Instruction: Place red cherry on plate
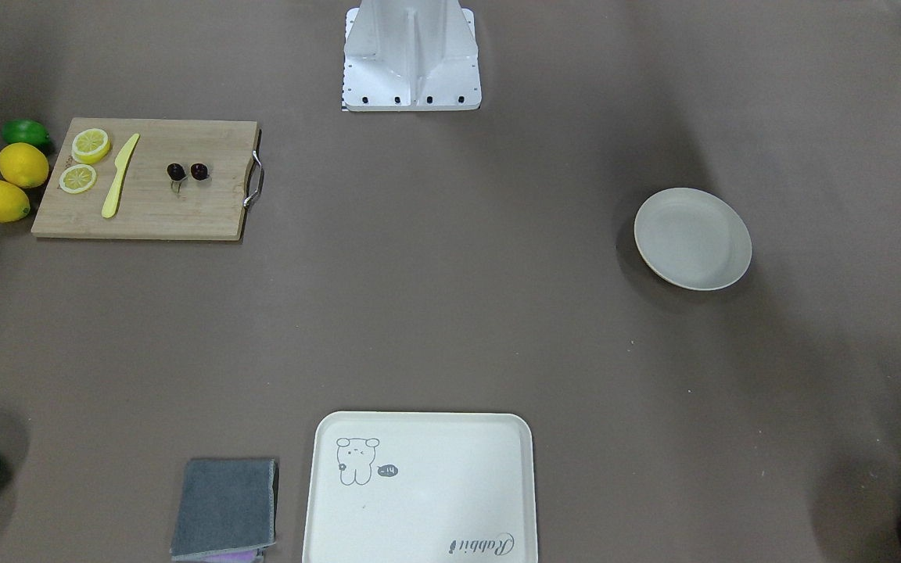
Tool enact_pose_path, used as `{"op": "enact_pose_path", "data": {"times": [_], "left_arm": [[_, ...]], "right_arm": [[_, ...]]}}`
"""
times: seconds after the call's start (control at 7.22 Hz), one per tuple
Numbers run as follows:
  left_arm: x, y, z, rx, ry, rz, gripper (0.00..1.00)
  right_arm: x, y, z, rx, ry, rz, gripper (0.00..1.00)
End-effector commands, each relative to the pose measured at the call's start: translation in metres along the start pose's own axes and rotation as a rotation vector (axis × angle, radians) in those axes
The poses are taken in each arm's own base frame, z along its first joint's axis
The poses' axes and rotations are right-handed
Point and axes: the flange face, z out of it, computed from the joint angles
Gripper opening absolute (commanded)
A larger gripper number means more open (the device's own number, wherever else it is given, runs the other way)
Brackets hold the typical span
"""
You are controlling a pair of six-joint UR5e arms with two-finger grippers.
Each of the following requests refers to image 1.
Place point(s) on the lemon slice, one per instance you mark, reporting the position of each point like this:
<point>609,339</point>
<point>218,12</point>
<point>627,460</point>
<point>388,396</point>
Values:
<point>90,146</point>
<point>77,178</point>

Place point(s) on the grey folded cloth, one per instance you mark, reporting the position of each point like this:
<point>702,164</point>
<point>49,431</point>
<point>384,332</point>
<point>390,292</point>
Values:
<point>226,504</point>

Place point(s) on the upper yellow lemon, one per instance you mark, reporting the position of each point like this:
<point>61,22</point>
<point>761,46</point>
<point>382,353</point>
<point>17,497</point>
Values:
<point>23,165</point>

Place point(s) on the lower lemon slice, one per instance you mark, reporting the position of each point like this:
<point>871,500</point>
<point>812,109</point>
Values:
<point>77,178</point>

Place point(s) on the yellow plastic knife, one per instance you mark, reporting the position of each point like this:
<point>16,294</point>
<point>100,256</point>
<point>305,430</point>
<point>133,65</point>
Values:
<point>121,162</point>

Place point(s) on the round beige plate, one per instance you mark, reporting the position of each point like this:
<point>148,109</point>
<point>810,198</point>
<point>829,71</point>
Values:
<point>693,239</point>

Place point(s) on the green lime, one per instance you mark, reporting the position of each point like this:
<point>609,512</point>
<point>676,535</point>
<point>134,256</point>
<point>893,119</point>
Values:
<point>27,131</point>

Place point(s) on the bamboo cutting board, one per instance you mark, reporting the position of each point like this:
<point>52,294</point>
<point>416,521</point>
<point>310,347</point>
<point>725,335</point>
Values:
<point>151,205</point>

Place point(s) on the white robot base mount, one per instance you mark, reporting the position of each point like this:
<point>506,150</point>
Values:
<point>402,56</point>

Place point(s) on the purple cloth under grey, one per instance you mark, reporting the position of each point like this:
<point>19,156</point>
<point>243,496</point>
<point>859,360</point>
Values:
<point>244,556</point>

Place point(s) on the white rabbit tray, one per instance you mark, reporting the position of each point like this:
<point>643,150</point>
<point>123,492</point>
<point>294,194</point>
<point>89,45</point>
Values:
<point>422,487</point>

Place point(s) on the upper lemon slice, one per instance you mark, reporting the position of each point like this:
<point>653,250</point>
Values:
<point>90,146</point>

